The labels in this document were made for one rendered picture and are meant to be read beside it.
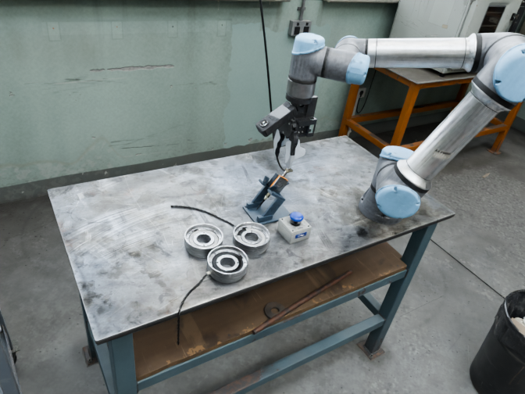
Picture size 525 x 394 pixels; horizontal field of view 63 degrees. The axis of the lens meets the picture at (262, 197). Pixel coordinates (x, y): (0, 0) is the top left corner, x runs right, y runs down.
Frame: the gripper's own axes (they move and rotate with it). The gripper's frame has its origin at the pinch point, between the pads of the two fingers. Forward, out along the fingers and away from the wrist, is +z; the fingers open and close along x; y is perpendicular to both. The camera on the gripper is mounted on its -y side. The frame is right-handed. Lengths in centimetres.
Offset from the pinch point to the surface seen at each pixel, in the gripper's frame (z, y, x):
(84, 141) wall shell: 68, -35, 147
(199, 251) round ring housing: 15.5, -29.6, -12.7
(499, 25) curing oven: -12, 216, 89
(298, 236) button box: 16.1, -0.8, -16.2
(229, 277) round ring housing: 15.7, -26.2, -23.8
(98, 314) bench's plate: 18, -57, -21
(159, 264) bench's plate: 18.6, -39.7, -10.7
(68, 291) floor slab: 100, -60, 64
